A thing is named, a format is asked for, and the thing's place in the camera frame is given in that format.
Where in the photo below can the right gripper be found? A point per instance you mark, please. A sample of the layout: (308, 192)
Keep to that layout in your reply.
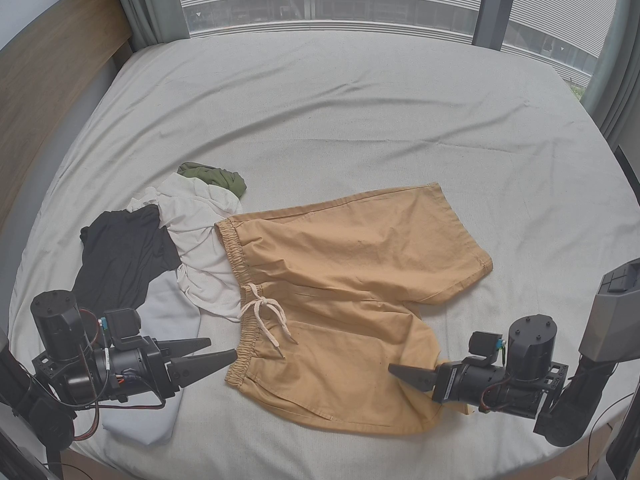
(465, 380)

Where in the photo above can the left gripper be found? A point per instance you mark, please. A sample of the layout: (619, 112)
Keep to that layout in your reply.
(137, 370)

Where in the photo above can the tan shorts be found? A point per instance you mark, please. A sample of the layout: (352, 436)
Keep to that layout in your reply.
(325, 278)

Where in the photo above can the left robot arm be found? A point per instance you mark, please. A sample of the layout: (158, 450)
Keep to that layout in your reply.
(52, 318)

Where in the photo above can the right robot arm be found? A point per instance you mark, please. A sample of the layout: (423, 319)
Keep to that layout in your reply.
(530, 343)

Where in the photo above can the pale grey garment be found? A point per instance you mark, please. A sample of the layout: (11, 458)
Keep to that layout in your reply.
(155, 418)

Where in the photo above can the white garment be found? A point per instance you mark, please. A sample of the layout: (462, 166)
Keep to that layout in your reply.
(200, 248)

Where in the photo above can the black T-shirt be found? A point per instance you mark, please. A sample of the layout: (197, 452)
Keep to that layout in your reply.
(120, 258)

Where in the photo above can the green garment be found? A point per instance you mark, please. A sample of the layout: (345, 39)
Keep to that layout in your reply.
(220, 178)

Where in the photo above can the bed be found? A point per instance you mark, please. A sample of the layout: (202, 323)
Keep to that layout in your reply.
(350, 118)

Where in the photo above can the grey-green curtain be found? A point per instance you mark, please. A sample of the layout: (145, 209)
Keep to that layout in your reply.
(615, 68)
(145, 3)

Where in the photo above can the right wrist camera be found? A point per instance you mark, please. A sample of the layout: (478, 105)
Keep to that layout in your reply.
(482, 345)

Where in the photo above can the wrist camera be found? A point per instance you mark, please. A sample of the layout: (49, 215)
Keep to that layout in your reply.
(482, 345)
(122, 324)

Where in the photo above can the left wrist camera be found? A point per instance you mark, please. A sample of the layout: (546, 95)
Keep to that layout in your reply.
(122, 324)

